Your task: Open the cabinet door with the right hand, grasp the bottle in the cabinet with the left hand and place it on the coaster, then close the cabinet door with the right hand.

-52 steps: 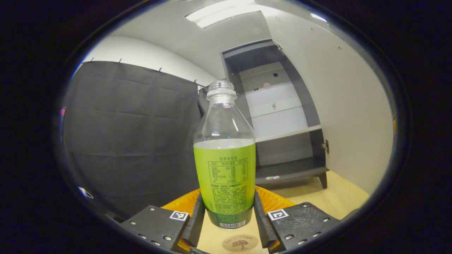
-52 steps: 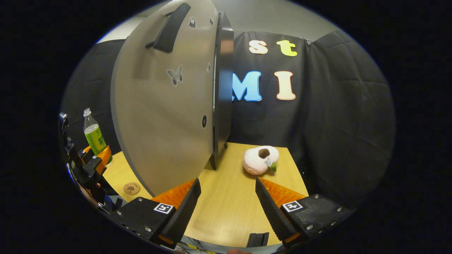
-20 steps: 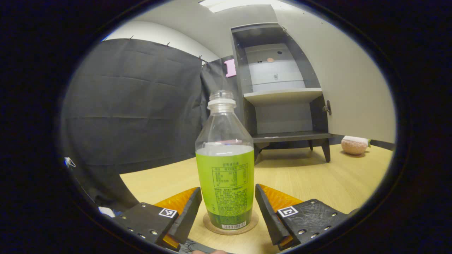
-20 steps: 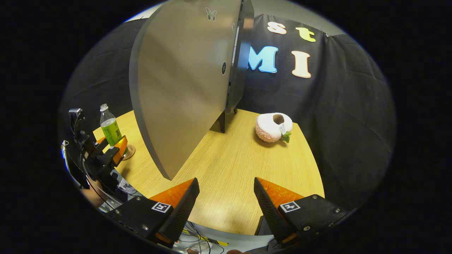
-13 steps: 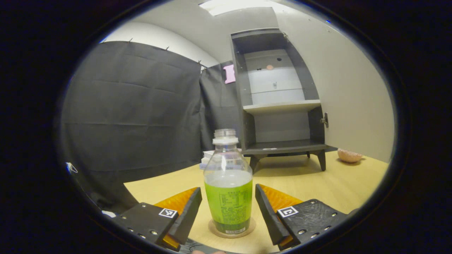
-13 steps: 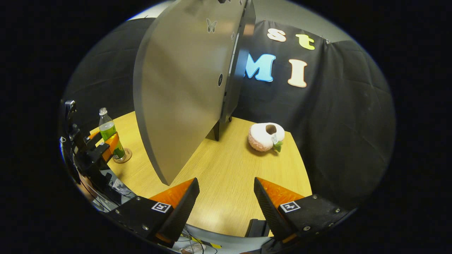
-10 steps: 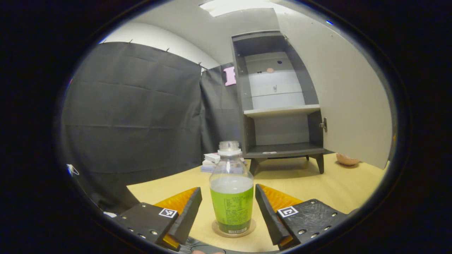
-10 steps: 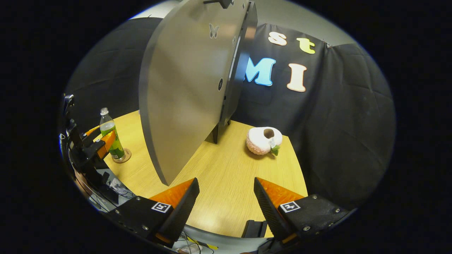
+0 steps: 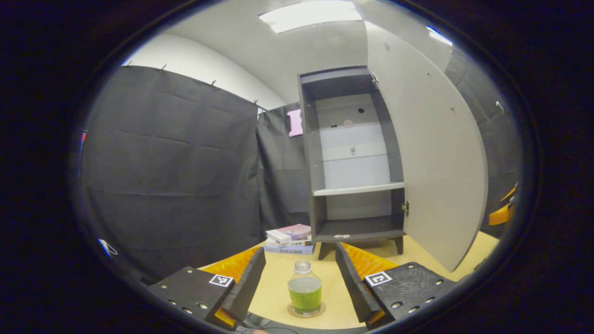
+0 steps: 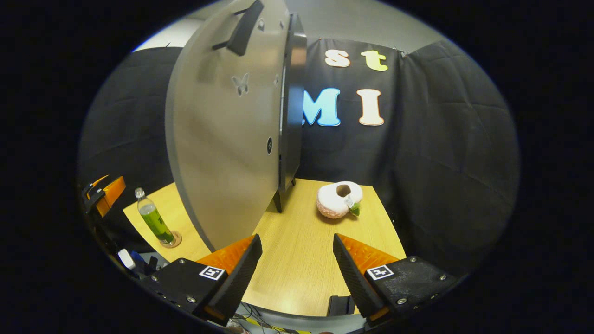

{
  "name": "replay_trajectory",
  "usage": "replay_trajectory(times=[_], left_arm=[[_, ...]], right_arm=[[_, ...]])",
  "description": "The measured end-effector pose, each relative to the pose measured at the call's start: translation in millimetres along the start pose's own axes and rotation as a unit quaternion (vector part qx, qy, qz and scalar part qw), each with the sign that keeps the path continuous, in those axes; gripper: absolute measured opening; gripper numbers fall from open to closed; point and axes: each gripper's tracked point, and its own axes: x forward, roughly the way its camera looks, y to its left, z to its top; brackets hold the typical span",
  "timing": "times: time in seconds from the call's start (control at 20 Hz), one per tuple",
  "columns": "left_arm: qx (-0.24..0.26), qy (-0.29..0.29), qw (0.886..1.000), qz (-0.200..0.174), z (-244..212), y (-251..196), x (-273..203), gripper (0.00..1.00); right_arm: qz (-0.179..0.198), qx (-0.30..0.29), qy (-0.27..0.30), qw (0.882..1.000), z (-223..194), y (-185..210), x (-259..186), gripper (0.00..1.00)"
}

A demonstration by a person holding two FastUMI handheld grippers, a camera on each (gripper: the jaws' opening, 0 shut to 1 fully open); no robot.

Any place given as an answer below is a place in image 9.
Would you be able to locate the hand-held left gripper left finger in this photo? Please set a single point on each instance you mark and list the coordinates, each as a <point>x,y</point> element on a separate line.
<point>248,285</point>

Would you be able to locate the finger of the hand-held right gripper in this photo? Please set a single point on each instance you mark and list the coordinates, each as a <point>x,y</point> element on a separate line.
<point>512,195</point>
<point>501,215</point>

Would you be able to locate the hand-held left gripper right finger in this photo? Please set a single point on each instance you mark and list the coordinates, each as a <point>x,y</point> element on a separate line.
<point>352,285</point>

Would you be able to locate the green label plastic bottle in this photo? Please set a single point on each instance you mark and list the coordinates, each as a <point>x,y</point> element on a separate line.
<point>305,297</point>

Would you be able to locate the round wooden coaster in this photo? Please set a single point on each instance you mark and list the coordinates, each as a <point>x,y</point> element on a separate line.
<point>290,311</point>

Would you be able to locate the dark grey cabinet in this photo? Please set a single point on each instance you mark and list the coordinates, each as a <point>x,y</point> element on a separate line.
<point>352,227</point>

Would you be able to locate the grey cabinet door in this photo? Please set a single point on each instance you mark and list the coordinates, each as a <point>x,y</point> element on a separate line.
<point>436,162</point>

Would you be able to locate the metal door hinge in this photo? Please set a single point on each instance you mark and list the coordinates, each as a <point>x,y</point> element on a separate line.
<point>374,77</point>
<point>406,208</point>

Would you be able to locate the small white box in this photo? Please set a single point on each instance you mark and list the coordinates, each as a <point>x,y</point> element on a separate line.
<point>277,236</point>

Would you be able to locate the white spine book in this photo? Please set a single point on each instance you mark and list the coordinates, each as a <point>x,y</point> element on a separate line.
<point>301,241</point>

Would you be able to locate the black backdrop cloth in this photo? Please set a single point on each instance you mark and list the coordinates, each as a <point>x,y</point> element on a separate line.
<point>162,162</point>

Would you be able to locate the long ceiling light strip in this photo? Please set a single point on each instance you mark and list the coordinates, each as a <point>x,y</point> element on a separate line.
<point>440,36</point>

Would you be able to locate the large ceiling light panel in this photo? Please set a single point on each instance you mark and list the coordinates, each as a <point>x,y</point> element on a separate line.
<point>311,16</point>

